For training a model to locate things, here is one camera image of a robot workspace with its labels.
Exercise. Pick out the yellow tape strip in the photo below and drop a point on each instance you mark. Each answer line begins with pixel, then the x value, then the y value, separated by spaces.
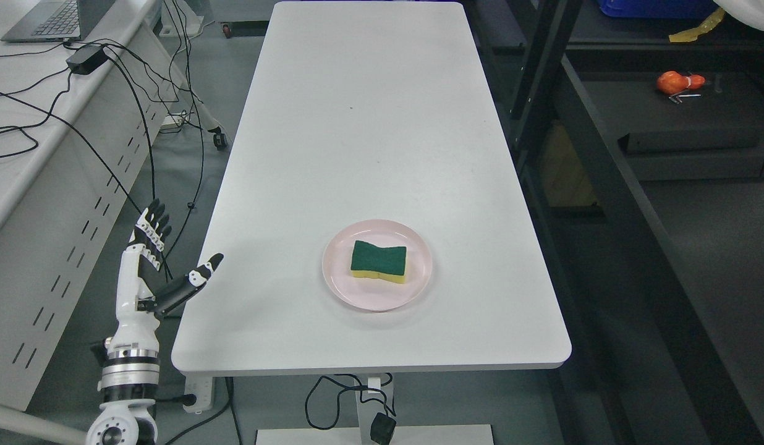
pixel 706 26

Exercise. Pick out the dark grey metal shelf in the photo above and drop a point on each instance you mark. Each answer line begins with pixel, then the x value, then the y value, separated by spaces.
pixel 649 208

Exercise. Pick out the blue plastic bin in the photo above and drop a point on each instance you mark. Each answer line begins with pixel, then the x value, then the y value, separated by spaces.
pixel 657 9

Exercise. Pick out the pink round plate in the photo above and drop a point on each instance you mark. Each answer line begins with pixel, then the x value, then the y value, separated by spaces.
pixel 375 295

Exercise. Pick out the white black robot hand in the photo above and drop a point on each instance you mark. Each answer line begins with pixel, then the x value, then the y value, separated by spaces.
pixel 139 309

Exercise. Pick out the white side desk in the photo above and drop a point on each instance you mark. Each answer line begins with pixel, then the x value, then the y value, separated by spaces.
pixel 64 180

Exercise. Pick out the orange toy gourd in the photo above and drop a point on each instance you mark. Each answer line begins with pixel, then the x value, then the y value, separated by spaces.
pixel 671 82

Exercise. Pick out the black power adapter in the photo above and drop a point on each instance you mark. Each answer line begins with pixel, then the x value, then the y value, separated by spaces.
pixel 87 59

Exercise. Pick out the green yellow sponge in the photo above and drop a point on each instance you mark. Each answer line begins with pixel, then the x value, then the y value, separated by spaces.
pixel 376 262

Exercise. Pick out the grey laptop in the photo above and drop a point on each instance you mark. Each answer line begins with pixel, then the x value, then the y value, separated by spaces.
pixel 58 21

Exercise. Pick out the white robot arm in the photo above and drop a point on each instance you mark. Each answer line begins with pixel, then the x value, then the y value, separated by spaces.
pixel 128 386

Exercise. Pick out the white power strip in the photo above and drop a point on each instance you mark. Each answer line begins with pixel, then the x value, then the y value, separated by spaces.
pixel 199 391

